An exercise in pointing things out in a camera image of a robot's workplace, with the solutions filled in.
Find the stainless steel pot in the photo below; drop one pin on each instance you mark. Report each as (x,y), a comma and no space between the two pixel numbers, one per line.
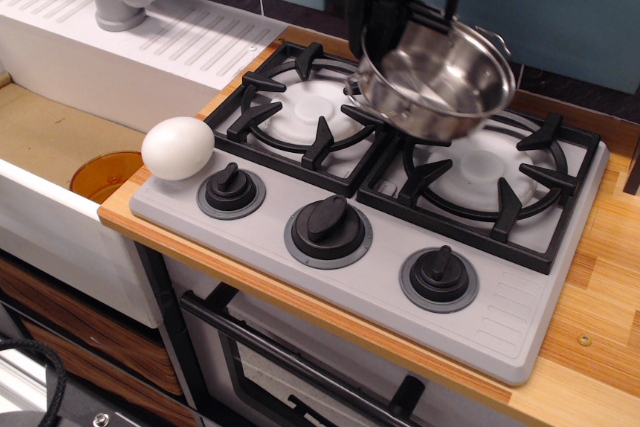
(436,86)

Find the black middle stove knob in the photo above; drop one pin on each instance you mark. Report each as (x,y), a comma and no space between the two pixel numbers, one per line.
(328,234)

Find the black stove knob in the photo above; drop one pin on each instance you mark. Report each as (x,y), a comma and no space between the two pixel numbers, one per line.
(328,234)
(231,193)
(439,280)

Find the black left stove knob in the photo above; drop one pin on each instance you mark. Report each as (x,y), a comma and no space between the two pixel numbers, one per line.
(231,193)

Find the white egg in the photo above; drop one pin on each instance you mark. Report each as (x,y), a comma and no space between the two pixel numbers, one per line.
(177,148)

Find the grey toy stove top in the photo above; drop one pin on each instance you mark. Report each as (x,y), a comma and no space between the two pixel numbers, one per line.
(500,333)

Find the black right stove knob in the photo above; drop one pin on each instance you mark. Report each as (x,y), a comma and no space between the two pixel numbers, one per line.
(439,280)

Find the black left burner grate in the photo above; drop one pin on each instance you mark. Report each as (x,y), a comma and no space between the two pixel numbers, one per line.
(292,115)

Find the black burner grate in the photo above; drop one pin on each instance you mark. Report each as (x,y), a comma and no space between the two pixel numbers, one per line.
(510,189)
(292,115)

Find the black right burner grate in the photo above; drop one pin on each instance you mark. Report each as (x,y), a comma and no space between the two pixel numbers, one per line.
(510,189)

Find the white sink unit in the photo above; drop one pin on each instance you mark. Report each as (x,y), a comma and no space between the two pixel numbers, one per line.
(72,92)

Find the oven door with window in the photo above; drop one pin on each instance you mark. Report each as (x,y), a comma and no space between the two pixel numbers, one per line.
(278,398)

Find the brass screw in countertop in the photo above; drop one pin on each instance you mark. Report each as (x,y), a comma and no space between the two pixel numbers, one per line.
(585,340)

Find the upper wooden drawer front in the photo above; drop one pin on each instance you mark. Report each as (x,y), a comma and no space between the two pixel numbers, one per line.
(97,329)

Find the wooden drawer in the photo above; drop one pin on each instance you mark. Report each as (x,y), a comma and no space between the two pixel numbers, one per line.
(97,329)
(140,378)

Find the lower wooden drawer front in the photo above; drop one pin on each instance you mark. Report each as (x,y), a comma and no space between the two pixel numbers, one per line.
(140,378)

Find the right teal wall cabinet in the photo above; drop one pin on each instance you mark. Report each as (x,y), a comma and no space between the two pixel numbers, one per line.
(596,41)

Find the black oven door handle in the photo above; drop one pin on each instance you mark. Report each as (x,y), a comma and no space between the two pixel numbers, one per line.
(393,414)

